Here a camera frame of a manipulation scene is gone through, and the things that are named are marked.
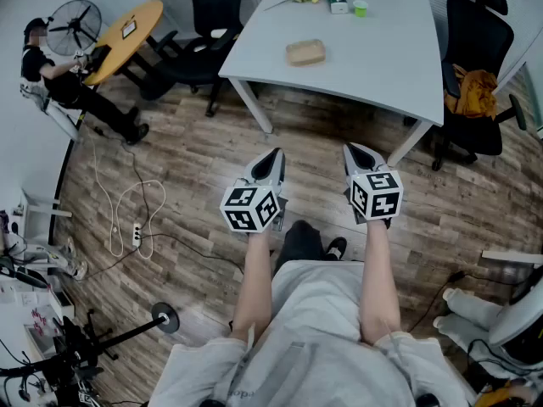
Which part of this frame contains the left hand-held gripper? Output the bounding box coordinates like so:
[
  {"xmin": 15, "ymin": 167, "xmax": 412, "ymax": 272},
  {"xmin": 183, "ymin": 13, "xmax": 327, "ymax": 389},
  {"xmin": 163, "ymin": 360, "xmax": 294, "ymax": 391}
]
[{"xmin": 219, "ymin": 147, "xmax": 289, "ymax": 233}]

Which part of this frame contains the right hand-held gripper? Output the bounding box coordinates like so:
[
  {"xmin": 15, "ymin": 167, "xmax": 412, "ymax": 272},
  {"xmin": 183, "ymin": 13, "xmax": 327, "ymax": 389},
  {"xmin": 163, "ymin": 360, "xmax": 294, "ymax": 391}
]
[{"xmin": 342, "ymin": 142, "xmax": 404, "ymax": 230}]

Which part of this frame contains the tan bread-like container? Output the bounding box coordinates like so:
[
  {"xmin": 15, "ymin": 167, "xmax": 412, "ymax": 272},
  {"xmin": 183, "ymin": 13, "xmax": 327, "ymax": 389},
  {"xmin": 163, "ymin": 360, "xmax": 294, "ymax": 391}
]
[{"xmin": 285, "ymin": 38, "xmax": 327, "ymax": 68}]

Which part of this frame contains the translucent beige plastic cup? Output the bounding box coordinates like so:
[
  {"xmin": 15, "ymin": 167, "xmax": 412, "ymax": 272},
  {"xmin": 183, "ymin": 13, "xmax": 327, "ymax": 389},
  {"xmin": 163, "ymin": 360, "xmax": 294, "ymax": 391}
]
[{"xmin": 285, "ymin": 38, "xmax": 327, "ymax": 65}]

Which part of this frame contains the person's left forearm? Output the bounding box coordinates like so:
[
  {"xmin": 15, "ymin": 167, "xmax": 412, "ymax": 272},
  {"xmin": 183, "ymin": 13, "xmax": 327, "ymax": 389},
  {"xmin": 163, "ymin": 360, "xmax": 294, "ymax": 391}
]
[{"xmin": 231, "ymin": 222, "xmax": 283, "ymax": 343}]

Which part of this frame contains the person's right forearm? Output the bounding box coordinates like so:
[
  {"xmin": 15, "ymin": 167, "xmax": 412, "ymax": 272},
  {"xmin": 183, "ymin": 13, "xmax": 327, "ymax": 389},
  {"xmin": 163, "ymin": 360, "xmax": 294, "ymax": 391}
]
[{"xmin": 359, "ymin": 218, "xmax": 403, "ymax": 347}]

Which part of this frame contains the white table leg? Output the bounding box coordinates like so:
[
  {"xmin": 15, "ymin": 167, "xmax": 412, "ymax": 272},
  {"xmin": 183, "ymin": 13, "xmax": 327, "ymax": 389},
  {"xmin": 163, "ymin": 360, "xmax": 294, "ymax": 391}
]
[
  {"xmin": 228, "ymin": 78, "xmax": 274, "ymax": 135},
  {"xmin": 386, "ymin": 120, "xmax": 434, "ymax": 167}
]

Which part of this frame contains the person's black trouser leg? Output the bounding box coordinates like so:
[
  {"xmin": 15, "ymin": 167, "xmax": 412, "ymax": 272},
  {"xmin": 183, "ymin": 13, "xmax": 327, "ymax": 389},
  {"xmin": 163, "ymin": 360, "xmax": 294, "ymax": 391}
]
[{"xmin": 274, "ymin": 220, "xmax": 324, "ymax": 273}]

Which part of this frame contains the person's black shoe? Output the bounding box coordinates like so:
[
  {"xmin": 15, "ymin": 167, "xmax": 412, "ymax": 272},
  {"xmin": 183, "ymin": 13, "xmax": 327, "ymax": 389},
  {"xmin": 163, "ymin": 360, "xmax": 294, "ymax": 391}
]
[{"xmin": 324, "ymin": 236, "xmax": 348, "ymax": 262}]

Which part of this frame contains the orange cloth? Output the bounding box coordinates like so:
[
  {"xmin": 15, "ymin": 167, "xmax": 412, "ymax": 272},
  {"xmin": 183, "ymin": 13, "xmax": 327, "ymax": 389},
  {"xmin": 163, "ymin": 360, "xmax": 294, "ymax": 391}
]
[{"xmin": 444, "ymin": 64, "xmax": 499, "ymax": 121}]

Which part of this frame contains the person's grey shirt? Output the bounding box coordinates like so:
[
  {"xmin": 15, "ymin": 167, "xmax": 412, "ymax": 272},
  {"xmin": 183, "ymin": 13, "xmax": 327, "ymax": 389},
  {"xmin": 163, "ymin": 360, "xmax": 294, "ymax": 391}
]
[{"xmin": 148, "ymin": 259, "xmax": 476, "ymax": 407}]

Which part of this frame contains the black headrest office chair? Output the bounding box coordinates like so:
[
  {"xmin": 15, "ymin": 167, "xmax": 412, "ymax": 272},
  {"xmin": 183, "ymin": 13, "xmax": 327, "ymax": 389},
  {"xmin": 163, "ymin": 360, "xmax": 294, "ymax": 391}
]
[{"xmin": 431, "ymin": 0, "xmax": 528, "ymax": 172}]

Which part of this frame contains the black stand round base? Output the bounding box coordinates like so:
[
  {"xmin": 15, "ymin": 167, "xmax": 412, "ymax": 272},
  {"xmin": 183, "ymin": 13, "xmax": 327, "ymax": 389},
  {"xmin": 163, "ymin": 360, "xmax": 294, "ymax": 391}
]
[{"xmin": 87, "ymin": 302, "xmax": 181, "ymax": 355}]

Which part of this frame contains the round wooden table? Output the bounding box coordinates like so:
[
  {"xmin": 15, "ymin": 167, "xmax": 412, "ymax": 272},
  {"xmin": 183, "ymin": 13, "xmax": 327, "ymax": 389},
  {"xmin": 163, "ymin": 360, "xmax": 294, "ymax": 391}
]
[{"xmin": 82, "ymin": 0, "xmax": 165, "ymax": 86}]

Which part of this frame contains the small black box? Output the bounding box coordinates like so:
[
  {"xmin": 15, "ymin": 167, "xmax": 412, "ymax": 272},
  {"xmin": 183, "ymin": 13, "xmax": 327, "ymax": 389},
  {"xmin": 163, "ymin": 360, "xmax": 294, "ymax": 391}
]
[{"xmin": 90, "ymin": 45, "xmax": 113, "ymax": 70}]

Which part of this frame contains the white office chair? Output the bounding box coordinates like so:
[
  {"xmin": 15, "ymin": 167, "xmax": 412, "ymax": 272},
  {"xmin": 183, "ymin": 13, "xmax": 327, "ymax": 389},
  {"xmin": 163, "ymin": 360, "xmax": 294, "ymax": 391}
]
[{"xmin": 487, "ymin": 265, "xmax": 543, "ymax": 366}]

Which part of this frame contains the black standing fan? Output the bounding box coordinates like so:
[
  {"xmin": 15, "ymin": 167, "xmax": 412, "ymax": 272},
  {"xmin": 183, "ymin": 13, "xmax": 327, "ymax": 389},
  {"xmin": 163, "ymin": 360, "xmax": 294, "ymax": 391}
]
[{"xmin": 45, "ymin": 0, "xmax": 103, "ymax": 57}]

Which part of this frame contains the white cluttered shelf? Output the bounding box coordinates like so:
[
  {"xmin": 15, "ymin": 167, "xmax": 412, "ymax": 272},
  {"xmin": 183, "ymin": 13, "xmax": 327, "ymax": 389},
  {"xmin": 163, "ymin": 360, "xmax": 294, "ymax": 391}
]
[{"xmin": 0, "ymin": 188, "xmax": 90, "ymax": 313}]

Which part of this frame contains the black tripod equipment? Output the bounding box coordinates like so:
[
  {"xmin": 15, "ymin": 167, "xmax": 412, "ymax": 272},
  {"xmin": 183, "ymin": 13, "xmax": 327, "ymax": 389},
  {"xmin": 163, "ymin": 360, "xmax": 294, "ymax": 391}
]
[{"xmin": 0, "ymin": 309, "xmax": 120, "ymax": 407}]

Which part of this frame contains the black cable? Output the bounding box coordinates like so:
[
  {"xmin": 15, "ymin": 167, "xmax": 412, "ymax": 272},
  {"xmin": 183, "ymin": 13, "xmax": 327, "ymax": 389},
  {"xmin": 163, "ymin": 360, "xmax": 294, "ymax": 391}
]
[{"xmin": 82, "ymin": 127, "xmax": 245, "ymax": 280}]

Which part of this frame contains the white cable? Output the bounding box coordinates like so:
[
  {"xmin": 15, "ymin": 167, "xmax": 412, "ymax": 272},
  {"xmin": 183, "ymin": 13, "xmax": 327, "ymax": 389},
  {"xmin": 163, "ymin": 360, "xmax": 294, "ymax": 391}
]
[{"xmin": 90, "ymin": 136, "xmax": 167, "ymax": 260}]

